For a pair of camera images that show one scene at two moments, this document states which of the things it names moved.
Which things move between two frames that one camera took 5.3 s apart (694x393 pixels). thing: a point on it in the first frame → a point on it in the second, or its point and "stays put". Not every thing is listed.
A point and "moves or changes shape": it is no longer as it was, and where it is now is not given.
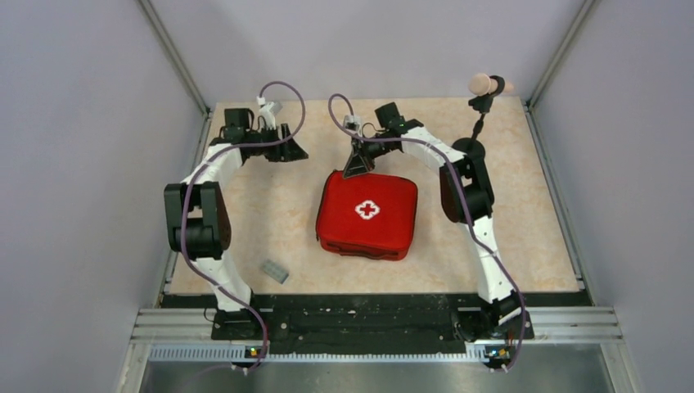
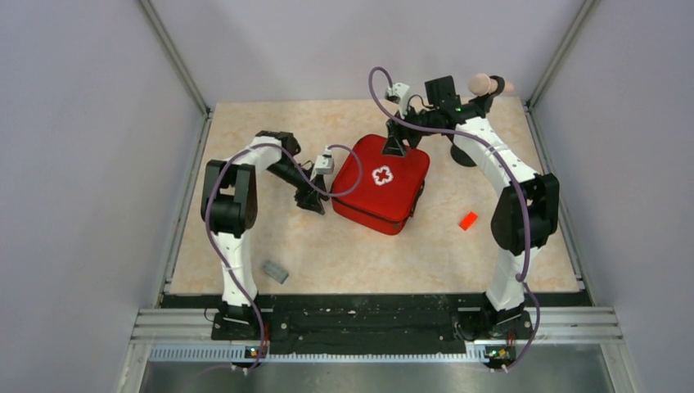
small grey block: x=275 y=272 stays put
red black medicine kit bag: x=370 y=215 moves or changes shape
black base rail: x=372 y=324 stays put
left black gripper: x=286 y=151 → x=307 y=196
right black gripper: x=360 y=162 → x=398 y=132
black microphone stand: x=482 y=104 stays put
